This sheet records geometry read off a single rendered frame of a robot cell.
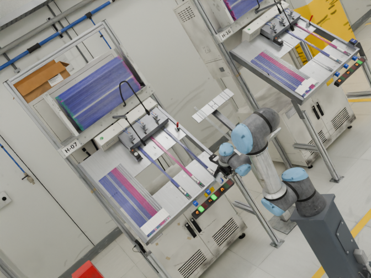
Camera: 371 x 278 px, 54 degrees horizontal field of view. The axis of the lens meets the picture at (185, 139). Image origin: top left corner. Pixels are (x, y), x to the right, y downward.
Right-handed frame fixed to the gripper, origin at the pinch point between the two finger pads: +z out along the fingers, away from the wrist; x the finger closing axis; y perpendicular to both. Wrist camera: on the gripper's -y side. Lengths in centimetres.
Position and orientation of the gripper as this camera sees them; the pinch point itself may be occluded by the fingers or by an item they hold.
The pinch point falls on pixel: (221, 174)
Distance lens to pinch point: 221.6
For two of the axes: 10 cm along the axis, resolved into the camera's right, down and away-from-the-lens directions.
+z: 0.5, 5.1, 8.6
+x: 7.3, -6.0, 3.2
